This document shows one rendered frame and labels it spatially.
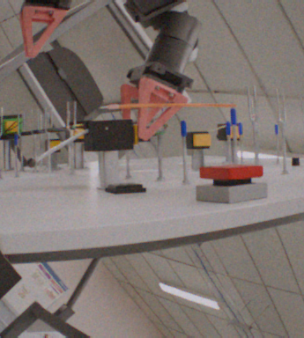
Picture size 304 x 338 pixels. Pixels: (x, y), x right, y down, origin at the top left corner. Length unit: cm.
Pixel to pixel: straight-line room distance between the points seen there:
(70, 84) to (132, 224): 144
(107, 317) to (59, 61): 864
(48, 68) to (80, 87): 14
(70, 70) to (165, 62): 110
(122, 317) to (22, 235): 1005
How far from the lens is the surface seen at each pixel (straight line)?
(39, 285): 948
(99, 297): 1011
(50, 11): 80
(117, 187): 76
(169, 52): 85
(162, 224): 52
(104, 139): 81
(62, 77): 191
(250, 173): 62
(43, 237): 47
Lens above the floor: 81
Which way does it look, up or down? 24 degrees up
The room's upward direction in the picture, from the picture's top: 47 degrees clockwise
